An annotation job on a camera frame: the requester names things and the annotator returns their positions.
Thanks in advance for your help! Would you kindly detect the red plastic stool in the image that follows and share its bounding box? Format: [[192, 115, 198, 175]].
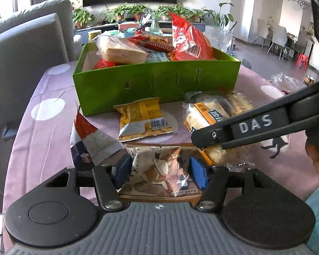
[[296, 54, 309, 71]]

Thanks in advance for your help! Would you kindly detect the red white blue snack bag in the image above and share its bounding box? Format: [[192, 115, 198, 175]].
[[70, 111, 127, 171]]

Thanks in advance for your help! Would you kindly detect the white dining chair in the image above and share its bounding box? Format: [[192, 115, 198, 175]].
[[267, 26, 290, 59]]

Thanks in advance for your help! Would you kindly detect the yellow canister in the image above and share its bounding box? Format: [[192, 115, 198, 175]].
[[88, 29, 102, 42]]

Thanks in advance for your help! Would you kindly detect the glass vase with plant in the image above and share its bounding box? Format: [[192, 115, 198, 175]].
[[149, 12, 161, 35]]

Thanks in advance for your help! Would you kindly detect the grey sofa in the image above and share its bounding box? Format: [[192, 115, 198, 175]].
[[0, 0, 83, 128]]

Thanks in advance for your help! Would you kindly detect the green cardboard box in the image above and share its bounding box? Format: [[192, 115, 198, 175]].
[[73, 43, 241, 116]]

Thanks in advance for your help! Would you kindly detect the yellow chip bag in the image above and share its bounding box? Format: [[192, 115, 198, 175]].
[[113, 97, 173, 142]]

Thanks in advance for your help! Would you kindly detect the red checkered cookie bag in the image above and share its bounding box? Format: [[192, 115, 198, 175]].
[[128, 32, 175, 53]]

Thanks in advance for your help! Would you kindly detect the large red snack bag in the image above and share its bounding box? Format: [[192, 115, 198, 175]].
[[171, 13, 213, 61]]

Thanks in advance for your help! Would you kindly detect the rice cracker pack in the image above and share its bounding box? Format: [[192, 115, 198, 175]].
[[182, 91, 255, 171]]

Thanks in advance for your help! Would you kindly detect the clear bread bag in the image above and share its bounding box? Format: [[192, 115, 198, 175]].
[[96, 35, 148, 64]]

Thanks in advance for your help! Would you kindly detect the brown nut snack bag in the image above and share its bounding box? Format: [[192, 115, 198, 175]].
[[118, 146, 202, 198]]

